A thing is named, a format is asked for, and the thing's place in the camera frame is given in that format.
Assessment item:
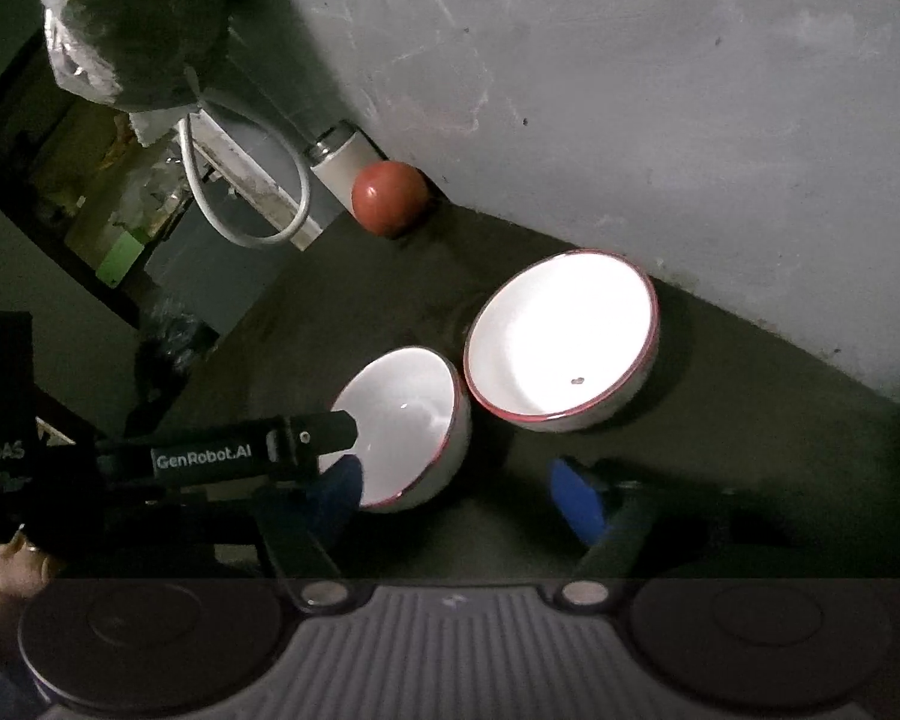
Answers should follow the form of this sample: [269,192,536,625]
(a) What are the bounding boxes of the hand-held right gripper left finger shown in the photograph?
[259,457,365,610]

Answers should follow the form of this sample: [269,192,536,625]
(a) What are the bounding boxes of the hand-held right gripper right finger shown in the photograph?
[549,457,863,605]

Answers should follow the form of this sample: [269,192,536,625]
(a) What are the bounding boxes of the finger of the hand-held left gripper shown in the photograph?
[97,410,361,485]

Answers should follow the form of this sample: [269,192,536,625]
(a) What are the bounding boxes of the white red-rimmed bowl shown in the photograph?
[330,346,472,512]
[463,249,661,432]

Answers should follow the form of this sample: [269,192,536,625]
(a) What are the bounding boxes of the person's left hand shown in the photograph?
[0,529,65,605]

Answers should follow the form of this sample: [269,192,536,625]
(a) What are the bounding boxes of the black plastic bag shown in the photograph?
[139,300,218,406]

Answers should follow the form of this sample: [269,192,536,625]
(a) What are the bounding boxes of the green box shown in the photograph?
[96,229,147,286]

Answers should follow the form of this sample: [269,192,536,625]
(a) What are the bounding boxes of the grey cabinet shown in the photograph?
[146,202,271,331]

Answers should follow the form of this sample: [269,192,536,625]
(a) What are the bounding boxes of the red tomato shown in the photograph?
[351,160,430,237]

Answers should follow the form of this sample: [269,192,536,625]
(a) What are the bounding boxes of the white canister with steel lid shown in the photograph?
[304,122,376,222]

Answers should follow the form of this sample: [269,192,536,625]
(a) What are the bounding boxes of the clear plastic bag of greens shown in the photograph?
[15,0,230,147]

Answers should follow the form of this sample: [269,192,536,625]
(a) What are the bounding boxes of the white hose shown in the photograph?
[178,101,312,247]

